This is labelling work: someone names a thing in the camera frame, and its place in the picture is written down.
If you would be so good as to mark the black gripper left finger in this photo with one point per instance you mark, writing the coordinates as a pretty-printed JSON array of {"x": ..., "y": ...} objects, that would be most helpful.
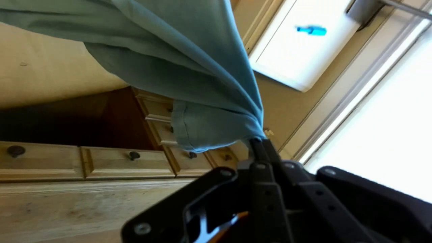
[{"x": 264, "y": 203}]

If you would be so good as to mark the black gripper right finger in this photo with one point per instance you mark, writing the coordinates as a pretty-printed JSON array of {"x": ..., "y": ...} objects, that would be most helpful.
[{"x": 351, "y": 211}]

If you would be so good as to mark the blue cloth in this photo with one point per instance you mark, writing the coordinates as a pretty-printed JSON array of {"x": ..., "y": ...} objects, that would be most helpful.
[{"x": 179, "y": 59}]

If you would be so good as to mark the white framed window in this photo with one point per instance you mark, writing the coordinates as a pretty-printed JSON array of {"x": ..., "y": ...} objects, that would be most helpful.
[{"x": 382, "y": 113}]

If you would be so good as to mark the white nightstand with drawer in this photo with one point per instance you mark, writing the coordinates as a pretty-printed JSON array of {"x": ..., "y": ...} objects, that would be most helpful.
[{"x": 305, "y": 59}]

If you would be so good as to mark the bed with beige cover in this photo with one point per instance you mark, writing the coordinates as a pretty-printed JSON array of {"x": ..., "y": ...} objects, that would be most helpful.
[{"x": 89, "y": 211}]

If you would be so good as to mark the small blue marker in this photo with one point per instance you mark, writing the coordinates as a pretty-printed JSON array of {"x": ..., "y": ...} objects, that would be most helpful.
[{"x": 310, "y": 30}]

